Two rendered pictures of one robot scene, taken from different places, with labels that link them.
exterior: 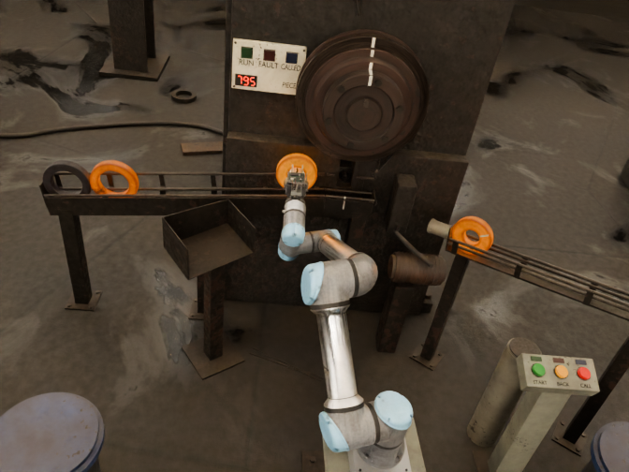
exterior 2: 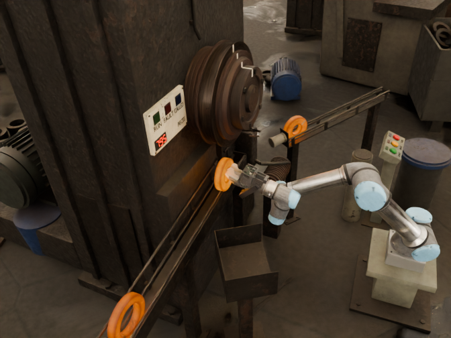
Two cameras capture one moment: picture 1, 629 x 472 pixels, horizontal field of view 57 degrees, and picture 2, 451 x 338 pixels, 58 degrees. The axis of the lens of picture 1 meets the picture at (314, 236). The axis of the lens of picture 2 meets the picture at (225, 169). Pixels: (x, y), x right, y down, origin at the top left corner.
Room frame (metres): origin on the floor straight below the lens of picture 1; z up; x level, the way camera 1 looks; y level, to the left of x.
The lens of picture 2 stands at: (1.07, 1.33, 1.94)
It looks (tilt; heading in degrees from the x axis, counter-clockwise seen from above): 37 degrees down; 302
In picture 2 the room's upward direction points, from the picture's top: 3 degrees counter-clockwise
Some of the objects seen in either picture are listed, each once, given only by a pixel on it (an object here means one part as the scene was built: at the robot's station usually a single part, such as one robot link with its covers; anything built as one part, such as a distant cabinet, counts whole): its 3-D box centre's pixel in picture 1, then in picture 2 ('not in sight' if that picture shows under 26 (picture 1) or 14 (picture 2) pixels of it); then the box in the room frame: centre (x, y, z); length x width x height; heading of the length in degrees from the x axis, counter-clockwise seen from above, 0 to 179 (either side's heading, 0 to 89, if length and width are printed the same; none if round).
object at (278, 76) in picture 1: (268, 67); (167, 119); (2.00, 0.26, 1.15); 0.26 x 0.02 x 0.18; 96
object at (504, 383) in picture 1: (501, 394); (356, 186); (1.41, -0.79, 0.26); 0.12 x 0.12 x 0.52
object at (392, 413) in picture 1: (388, 418); (415, 222); (1.03, -0.30, 0.54); 0.13 x 0.12 x 0.14; 114
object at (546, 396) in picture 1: (529, 425); (384, 183); (1.26, -0.84, 0.31); 0.24 x 0.16 x 0.62; 96
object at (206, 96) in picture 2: (361, 99); (228, 94); (1.92, -0.09, 1.11); 0.47 x 0.06 x 0.47; 96
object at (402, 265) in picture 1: (405, 303); (274, 198); (1.82, -0.43, 0.27); 0.22 x 0.13 x 0.53; 96
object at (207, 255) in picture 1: (208, 296); (245, 303); (1.60, 0.37, 0.36); 0.26 x 0.20 x 0.72; 131
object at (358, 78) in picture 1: (363, 111); (247, 98); (1.82, -0.10, 1.11); 0.28 x 0.06 x 0.28; 96
